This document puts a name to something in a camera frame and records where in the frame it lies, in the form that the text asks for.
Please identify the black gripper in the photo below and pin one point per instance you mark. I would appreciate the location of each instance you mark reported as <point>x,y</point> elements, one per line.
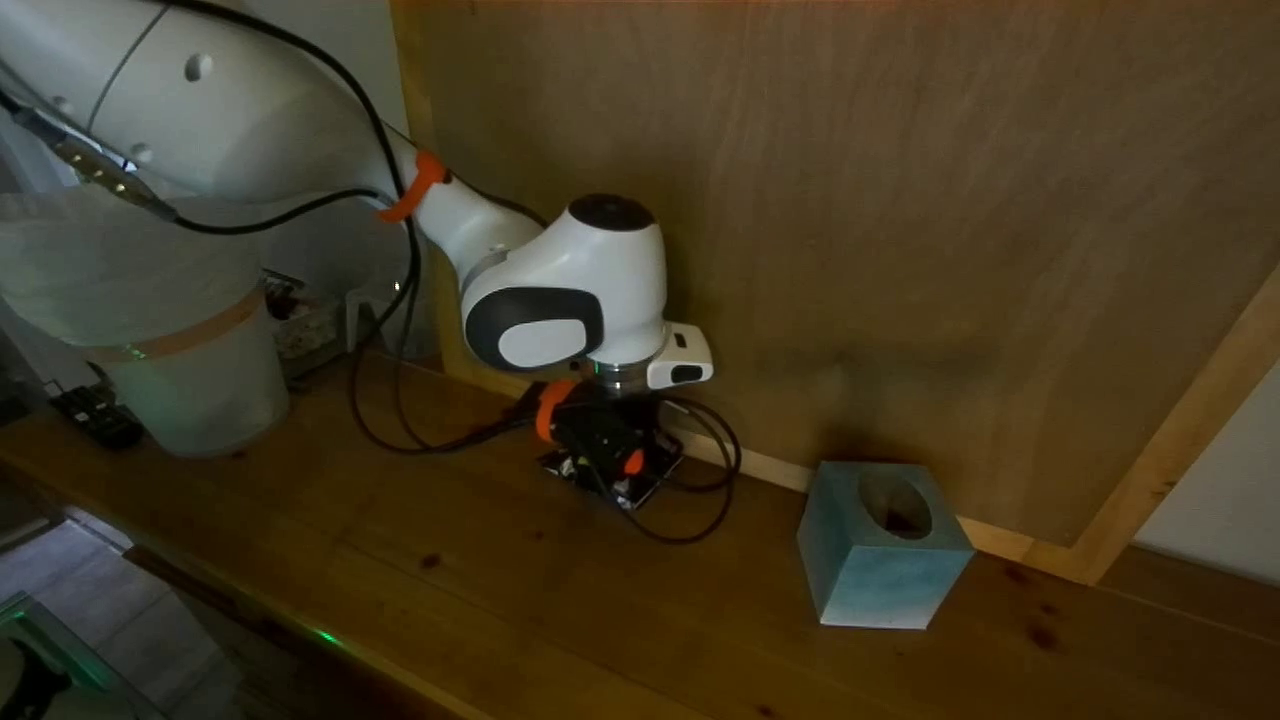
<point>606,442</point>

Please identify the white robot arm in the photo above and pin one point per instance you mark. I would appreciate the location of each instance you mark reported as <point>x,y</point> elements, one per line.
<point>202,115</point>

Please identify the white plastic trash bin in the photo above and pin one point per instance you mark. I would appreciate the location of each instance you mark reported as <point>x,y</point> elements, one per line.
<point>169,317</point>

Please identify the teal tissue box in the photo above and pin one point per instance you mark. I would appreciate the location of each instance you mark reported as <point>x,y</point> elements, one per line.
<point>877,547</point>

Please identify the large wooden board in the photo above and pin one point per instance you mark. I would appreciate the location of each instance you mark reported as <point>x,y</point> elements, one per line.
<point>1026,243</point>

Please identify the small black device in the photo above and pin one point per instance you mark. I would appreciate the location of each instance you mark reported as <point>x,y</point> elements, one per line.
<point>102,417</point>

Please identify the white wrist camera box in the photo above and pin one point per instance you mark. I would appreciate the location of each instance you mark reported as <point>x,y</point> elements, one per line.
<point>681,363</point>

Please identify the wall power outlet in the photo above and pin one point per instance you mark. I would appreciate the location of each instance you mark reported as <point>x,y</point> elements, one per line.
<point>312,325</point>

